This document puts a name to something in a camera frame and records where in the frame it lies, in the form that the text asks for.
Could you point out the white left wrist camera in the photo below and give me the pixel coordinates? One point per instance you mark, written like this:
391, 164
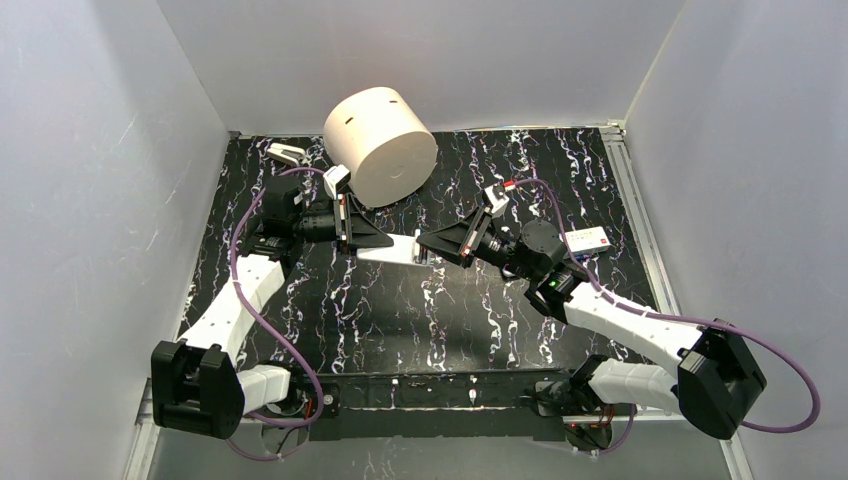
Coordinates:
336, 181

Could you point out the white battery box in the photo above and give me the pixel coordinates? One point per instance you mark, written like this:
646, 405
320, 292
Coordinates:
587, 242

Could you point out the white stapler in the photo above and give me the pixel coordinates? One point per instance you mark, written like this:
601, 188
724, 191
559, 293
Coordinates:
287, 154

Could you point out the white cylindrical container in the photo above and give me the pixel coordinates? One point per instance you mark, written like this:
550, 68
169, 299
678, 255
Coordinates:
387, 149

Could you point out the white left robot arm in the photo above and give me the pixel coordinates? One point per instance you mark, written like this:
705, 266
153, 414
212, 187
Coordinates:
196, 385

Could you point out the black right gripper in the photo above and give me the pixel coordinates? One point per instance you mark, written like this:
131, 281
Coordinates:
475, 232

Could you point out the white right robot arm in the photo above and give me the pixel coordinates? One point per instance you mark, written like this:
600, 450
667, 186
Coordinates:
706, 374

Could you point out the white remote control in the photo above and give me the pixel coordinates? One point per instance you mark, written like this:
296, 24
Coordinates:
405, 250

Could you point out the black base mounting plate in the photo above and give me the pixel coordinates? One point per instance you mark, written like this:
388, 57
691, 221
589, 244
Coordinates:
530, 404

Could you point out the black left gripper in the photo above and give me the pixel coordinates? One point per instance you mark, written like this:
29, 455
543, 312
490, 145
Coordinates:
342, 226

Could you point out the aluminium frame rail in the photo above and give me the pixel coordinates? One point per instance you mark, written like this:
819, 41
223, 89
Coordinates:
613, 139

